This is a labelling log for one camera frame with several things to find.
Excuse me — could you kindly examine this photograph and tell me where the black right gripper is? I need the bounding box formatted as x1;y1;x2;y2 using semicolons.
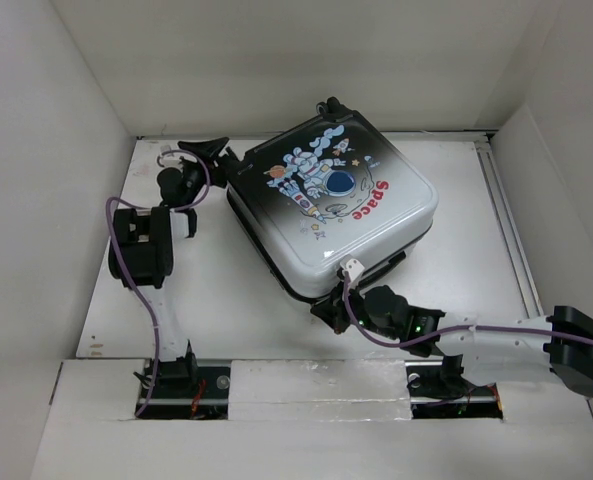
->
309;280;400;341

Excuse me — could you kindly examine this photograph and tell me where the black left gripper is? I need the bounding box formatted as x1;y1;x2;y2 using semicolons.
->
178;138;235;207

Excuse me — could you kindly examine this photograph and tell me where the black white astronaut suitcase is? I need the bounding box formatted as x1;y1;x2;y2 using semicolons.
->
226;97;439;303

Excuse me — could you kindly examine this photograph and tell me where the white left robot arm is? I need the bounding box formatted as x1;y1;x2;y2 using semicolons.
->
106;137;229;397

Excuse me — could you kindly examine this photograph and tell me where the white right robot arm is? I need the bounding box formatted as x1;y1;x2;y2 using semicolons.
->
310;284;593;400

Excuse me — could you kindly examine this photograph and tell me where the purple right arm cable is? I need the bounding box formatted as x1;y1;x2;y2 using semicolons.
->
340;279;593;351

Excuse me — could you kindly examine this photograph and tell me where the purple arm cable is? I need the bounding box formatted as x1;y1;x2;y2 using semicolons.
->
105;154;213;419
340;279;593;351

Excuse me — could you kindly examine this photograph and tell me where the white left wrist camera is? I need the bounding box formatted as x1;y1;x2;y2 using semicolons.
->
156;145;182;168

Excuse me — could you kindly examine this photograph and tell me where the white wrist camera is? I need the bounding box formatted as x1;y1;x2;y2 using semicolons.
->
156;145;182;168
337;255;365;289

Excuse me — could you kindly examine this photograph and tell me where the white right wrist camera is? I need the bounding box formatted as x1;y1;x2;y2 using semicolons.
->
337;255;365;289

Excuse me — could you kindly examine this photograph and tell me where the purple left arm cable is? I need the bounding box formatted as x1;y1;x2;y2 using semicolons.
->
105;154;213;419

